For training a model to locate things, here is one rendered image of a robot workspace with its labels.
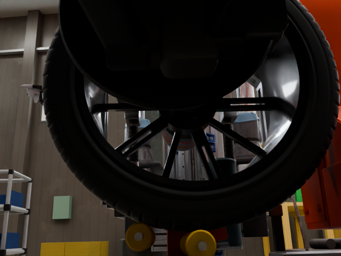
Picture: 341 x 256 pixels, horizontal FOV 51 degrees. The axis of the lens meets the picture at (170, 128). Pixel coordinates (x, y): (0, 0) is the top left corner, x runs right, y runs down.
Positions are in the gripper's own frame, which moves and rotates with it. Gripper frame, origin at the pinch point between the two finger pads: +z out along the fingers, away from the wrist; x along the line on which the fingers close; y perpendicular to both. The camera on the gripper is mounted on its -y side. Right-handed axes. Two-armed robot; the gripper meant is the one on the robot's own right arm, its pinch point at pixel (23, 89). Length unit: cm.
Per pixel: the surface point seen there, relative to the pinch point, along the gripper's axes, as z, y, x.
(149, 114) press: -86, -37, 223
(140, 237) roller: -50, 59, -107
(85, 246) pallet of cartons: -3, 144, 455
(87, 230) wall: 7, 139, 656
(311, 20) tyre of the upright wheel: -89, 11, -110
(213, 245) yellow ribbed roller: -63, 60, -113
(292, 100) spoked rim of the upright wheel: -85, 30, -107
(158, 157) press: -95, 15, 215
